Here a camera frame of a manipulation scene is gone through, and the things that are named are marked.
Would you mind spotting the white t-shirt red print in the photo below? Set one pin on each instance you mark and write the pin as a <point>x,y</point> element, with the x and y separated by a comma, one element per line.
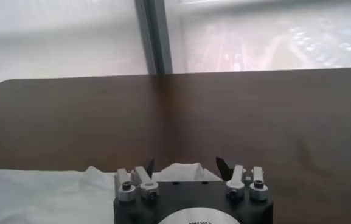
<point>41,198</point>

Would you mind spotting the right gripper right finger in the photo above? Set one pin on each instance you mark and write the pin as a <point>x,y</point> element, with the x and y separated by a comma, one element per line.
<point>235,186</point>

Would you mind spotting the dark vertical window mullion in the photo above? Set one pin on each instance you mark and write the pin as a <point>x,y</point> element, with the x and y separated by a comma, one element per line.
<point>154,36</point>

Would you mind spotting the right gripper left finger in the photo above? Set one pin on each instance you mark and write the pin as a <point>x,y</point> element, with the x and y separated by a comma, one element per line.
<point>148,186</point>

